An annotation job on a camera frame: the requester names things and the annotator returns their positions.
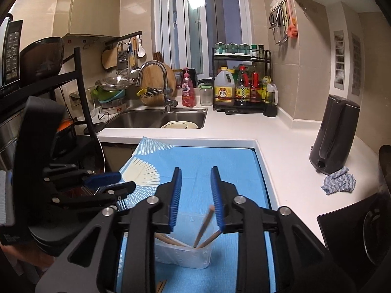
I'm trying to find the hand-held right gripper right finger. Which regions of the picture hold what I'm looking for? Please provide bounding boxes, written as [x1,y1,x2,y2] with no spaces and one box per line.
[210,166,358,293]

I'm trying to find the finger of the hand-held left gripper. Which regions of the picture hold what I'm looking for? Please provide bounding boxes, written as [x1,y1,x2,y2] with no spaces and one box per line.
[51,181,137,209]
[43,164,122,189]

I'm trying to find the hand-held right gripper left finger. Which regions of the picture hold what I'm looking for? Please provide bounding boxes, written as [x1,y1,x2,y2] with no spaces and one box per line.
[35,167,183,293]

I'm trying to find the clear plastic utensil container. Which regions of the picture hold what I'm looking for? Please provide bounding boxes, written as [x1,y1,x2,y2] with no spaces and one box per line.
[153,210,214,270]

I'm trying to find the blue patterned tablecloth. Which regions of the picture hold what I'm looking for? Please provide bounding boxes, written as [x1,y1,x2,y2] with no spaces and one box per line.
[116,137,277,293]

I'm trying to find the stainless steel sink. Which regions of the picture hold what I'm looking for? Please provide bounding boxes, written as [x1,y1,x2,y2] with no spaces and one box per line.
[105,107,208,129]

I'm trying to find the white plate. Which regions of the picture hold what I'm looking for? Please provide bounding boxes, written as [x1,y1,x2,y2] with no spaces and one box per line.
[161,121,198,129]

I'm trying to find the black metal shelf rack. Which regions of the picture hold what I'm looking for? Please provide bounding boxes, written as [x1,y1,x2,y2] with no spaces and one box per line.
[0,47,98,135]

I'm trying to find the green plastic bowl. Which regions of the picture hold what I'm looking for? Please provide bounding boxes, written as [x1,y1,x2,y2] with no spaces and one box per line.
[97,90,126,103]

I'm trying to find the black microwave oven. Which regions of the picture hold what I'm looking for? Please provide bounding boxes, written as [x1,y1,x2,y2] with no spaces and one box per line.
[0,15,23,87]

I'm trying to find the glass jar with green lid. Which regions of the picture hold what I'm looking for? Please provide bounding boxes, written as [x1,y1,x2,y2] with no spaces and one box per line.
[199,83,213,107]

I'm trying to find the chrome kitchen faucet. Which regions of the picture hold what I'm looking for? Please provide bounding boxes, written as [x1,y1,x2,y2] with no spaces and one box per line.
[135,61,178,113]

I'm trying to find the pink dish soap bottle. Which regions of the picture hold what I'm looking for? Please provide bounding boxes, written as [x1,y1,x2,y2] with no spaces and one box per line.
[182,67,196,107]

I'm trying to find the round wooden cutting board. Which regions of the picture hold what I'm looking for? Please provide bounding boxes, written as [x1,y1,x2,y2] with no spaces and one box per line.
[139,64,177,106]

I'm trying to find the large cooking oil jug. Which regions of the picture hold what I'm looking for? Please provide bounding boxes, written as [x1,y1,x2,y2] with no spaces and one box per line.
[214,69,236,104]

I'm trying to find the sauce bottle with yellow label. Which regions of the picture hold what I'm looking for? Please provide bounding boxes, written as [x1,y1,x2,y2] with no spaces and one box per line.
[236,66,251,106]

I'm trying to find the small hanging wooden board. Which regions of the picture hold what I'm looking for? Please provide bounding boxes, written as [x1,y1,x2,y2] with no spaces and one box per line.
[102,47,118,70]

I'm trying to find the sauce bottle with red label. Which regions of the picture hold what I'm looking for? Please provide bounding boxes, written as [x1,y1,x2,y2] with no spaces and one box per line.
[250,70,261,103]

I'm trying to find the green yellow sauce bottle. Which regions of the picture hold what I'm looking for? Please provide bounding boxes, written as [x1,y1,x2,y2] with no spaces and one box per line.
[261,76,271,103]

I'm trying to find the blue knitted dish rag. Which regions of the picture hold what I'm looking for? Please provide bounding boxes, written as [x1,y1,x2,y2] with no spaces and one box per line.
[321,166,357,195]

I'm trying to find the hanging metal grater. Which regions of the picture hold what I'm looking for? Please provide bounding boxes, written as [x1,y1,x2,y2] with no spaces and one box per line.
[118,43,128,69]

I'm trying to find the hanging yellow brush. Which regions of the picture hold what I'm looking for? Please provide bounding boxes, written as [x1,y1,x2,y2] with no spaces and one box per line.
[128,38,136,68]

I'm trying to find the black gas stove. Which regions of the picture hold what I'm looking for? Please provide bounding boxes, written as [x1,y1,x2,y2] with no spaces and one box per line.
[317,194,391,281]

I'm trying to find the black electric kettle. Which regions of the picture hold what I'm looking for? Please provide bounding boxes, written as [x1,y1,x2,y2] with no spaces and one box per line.
[309,94,361,176]

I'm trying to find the black two-tier spice rack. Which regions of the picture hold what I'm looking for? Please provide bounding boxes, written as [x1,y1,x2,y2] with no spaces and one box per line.
[212,49,273,112]

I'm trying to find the window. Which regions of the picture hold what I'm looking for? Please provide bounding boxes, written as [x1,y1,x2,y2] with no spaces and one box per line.
[154,0,260,75]

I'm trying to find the hanging metal peeler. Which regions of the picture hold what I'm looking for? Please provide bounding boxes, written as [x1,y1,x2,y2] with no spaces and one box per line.
[275,6,289,45]

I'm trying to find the hanging metal scissors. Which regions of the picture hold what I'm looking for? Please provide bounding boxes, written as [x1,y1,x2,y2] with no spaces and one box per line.
[269,6,282,31]

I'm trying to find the wire sponge basket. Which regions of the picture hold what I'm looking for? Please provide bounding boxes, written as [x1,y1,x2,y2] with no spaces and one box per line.
[141,88,165,98]

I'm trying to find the black oil dispenser white handle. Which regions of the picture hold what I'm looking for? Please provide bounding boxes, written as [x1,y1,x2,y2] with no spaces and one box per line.
[264,83,279,118]

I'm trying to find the black wall utensil rail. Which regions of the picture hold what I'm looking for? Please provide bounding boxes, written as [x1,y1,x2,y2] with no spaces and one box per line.
[105,31,142,46]

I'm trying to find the wall vent grille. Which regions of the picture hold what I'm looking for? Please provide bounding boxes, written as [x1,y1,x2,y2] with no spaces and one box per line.
[333,31,345,90]
[351,33,361,96]

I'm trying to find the orange handled brush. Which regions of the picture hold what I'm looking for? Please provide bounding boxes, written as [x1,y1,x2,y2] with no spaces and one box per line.
[285,0,298,39]

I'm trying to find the wall hook rail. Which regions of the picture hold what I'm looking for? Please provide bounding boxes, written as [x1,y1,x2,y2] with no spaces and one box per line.
[270,0,294,11]

